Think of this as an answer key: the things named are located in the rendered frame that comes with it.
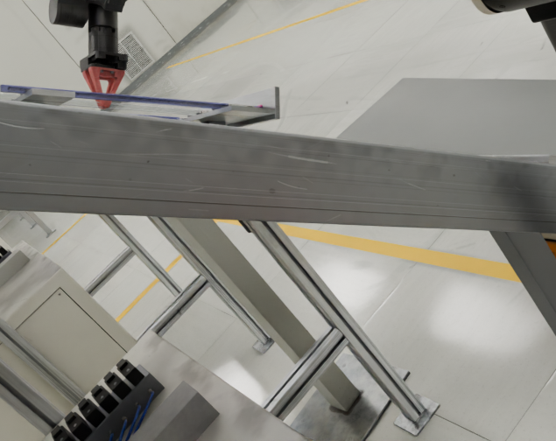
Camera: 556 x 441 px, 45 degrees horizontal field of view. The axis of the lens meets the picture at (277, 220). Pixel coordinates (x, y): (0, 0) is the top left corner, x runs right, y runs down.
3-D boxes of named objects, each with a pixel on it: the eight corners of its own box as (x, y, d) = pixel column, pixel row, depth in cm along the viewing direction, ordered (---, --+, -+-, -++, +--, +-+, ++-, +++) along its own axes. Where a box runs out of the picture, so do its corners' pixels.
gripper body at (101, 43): (95, 59, 126) (95, 20, 126) (79, 70, 135) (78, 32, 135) (129, 64, 130) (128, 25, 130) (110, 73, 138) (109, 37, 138)
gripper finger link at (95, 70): (92, 104, 128) (91, 55, 128) (80, 109, 134) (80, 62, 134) (126, 107, 132) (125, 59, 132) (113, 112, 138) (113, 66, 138)
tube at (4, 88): (258, 112, 140) (258, 107, 140) (262, 111, 138) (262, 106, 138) (0, 92, 112) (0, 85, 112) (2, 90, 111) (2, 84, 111)
